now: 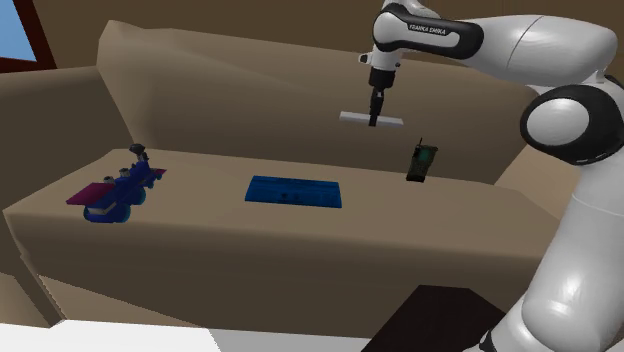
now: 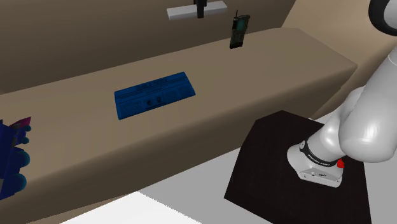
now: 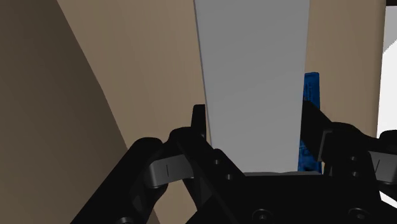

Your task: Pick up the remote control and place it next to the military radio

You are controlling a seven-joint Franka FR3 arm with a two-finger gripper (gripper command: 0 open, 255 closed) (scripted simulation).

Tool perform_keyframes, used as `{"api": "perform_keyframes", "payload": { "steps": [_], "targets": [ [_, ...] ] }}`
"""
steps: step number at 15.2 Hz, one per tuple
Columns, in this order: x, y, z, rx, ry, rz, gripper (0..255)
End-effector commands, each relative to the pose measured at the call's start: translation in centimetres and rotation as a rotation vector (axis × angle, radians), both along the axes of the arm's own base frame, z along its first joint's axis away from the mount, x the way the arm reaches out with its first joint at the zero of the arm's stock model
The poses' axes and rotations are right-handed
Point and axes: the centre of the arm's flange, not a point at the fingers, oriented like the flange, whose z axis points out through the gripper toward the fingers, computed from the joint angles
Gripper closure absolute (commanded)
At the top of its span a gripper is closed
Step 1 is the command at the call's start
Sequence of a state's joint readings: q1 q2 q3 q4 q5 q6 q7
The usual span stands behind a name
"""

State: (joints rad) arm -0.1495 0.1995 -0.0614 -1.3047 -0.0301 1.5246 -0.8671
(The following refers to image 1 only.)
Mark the dark robot stand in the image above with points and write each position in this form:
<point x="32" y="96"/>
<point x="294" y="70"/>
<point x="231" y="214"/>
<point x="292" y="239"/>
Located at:
<point x="434" y="319"/>

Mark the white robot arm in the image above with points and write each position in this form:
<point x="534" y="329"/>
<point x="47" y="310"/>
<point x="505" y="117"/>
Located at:
<point x="560" y="53"/>

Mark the blue toy airplane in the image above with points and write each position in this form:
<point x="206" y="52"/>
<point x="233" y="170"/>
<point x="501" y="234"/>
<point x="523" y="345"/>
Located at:
<point x="122" y="187"/>

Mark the blue flat box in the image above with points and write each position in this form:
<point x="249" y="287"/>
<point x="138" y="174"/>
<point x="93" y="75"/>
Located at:
<point x="292" y="191"/>

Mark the window with dark frame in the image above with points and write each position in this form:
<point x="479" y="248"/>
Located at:
<point x="17" y="29"/>

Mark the tan sofa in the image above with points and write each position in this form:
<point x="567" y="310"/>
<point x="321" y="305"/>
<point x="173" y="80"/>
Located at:
<point x="273" y="253"/>

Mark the grey tablet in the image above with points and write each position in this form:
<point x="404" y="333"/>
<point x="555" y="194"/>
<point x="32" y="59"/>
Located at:
<point x="353" y="117"/>

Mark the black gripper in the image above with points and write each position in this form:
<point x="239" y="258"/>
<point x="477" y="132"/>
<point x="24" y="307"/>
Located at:
<point x="379" y="86"/>

